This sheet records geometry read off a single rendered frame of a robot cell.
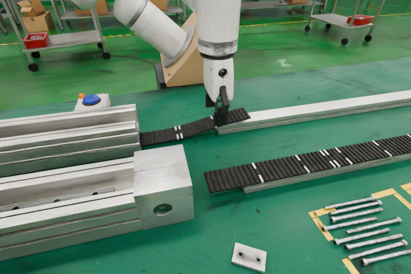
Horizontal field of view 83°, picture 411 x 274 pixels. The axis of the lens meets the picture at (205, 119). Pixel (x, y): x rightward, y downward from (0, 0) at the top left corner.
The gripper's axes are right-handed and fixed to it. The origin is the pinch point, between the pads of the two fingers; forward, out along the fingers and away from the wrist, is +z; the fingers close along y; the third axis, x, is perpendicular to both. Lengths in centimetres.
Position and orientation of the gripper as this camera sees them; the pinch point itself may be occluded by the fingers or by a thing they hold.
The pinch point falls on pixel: (215, 111)
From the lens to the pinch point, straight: 59.3
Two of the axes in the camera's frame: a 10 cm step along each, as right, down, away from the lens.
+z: 0.0, 8.1, 5.8
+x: -9.7, 1.4, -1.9
